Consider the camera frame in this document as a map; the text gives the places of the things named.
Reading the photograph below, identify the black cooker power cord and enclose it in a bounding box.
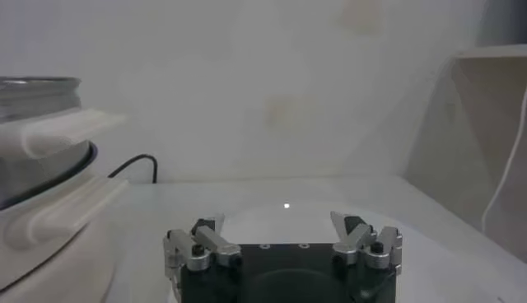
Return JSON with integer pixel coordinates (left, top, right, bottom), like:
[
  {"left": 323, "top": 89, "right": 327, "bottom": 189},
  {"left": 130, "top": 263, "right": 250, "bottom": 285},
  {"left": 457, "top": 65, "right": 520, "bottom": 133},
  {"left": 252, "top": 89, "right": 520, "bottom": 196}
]
[{"left": 107, "top": 153, "right": 159, "bottom": 184}]

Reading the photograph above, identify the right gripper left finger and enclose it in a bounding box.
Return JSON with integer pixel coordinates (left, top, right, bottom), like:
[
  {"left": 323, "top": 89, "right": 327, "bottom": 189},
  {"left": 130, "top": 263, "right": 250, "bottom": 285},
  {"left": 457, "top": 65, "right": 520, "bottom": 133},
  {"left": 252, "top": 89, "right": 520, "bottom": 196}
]
[{"left": 162, "top": 212, "right": 243, "bottom": 276}]

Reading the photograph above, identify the white side table with cables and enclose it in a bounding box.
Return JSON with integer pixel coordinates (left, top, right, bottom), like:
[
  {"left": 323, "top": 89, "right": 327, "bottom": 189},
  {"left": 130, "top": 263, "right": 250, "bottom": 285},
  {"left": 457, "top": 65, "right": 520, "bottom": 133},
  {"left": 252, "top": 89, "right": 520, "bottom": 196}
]
[{"left": 405, "top": 44, "right": 527, "bottom": 264}]

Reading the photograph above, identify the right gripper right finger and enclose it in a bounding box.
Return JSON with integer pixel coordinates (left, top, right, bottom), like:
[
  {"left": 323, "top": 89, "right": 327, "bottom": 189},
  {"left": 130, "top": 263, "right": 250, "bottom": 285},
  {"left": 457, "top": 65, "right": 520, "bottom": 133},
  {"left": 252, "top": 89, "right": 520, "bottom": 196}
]
[{"left": 329, "top": 210, "right": 404, "bottom": 273}]

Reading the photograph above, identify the cream electric cooker base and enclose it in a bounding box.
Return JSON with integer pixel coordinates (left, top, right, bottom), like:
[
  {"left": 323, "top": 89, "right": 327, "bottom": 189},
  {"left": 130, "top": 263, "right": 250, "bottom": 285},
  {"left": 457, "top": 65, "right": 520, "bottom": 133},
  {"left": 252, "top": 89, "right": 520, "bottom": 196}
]
[{"left": 0, "top": 142, "right": 133, "bottom": 303}]

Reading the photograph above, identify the white round plate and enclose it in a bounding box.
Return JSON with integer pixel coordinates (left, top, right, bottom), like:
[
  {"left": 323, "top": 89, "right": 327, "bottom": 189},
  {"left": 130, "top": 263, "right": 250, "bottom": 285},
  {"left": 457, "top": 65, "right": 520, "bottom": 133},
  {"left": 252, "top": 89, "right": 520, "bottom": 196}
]
[{"left": 193, "top": 202, "right": 433, "bottom": 289}]

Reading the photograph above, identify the white cable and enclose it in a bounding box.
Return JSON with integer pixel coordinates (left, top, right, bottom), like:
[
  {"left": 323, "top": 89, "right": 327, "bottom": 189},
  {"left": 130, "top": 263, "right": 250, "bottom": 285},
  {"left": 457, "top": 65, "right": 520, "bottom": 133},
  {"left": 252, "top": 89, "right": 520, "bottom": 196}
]
[{"left": 480, "top": 85, "right": 527, "bottom": 236}]

